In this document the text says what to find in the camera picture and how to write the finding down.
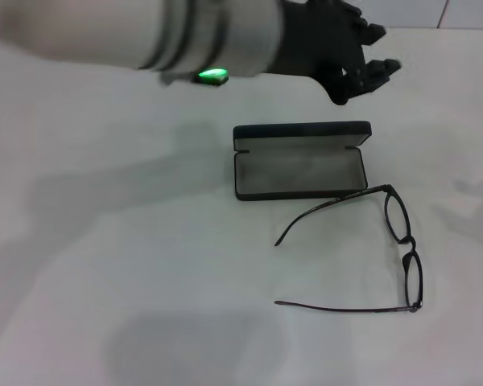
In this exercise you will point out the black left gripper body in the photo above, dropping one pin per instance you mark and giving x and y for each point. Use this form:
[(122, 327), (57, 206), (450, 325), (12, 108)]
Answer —
[(322, 40)]

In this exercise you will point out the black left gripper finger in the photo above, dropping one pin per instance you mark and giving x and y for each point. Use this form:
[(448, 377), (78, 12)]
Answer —
[(372, 34), (374, 74)]

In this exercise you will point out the black glasses case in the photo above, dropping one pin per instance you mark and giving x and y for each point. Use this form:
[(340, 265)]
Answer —
[(298, 173)]

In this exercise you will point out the black glasses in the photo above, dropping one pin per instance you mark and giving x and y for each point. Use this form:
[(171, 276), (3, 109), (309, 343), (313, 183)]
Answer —
[(411, 243)]

